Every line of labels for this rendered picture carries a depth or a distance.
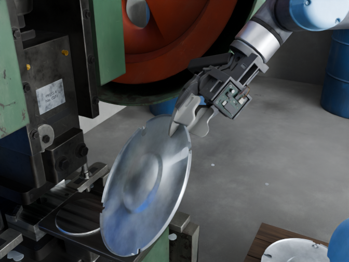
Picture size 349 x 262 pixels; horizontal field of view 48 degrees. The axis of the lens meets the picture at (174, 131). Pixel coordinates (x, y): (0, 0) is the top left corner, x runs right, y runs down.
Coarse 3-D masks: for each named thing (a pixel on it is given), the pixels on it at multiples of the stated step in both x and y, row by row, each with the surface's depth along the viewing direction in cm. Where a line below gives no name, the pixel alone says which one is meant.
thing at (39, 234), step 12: (48, 192) 96; (60, 192) 96; (72, 192) 96; (36, 204) 91; (48, 204) 91; (60, 204) 92; (24, 216) 88; (36, 216) 88; (12, 228) 90; (24, 228) 87; (36, 228) 86; (36, 240) 87
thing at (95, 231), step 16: (80, 192) 96; (64, 208) 89; (80, 208) 89; (96, 208) 89; (48, 224) 85; (64, 224) 85; (80, 224) 85; (96, 224) 85; (64, 240) 82; (80, 240) 81; (96, 240) 81; (80, 256) 86; (96, 256) 86; (112, 256) 77; (128, 256) 77
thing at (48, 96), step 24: (24, 48) 68; (48, 48) 73; (48, 72) 74; (72, 72) 80; (48, 96) 75; (72, 96) 82; (48, 120) 77; (72, 120) 83; (48, 144) 77; (72, 144) 80; (0, 168) 82; (24, 168) 77; (48, 168) 78; (72, 168) 82
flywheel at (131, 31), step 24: (168, 0) 96; (192, 0) 93; (216, 0) 87; (240, 0) 86; (168, 24) 99; (192, 24) 95; (216, 24) 89; (144, 48) 105; (168, 48) 99; (192, 48) 94; (144, 72) 104; (168, 72) 100
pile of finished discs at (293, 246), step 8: (280, 240) 138; (288, 240) 138; (296, 240) 138; (304, 240) 138; (272, 248) 135; (280, 248) 135; (288, 248) 135; (296, 248) 135; (304, 248) 135; (312, 248) 135; (320, 248) 135; (264, 256) 132; (272, 256) 132; (280, 256) 132; (288, 256) 132; (296, 256) 131; (304, 256) 131; (312, 256) 132; (320, 256) 132
